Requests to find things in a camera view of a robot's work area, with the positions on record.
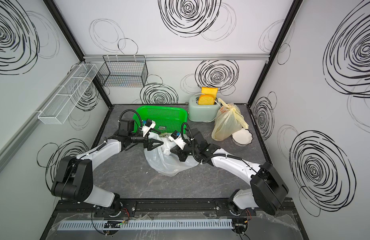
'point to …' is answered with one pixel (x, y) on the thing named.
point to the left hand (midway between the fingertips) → (159, 137)
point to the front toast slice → (206, 100)
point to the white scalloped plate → (243, 137)
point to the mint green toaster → (202, 113)
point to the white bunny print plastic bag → (160, 159)
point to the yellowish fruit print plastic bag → (229, 121)
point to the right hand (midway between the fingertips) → (171, 151)
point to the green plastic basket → (167, 119)
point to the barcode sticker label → (162, 128)
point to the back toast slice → (213, 91)
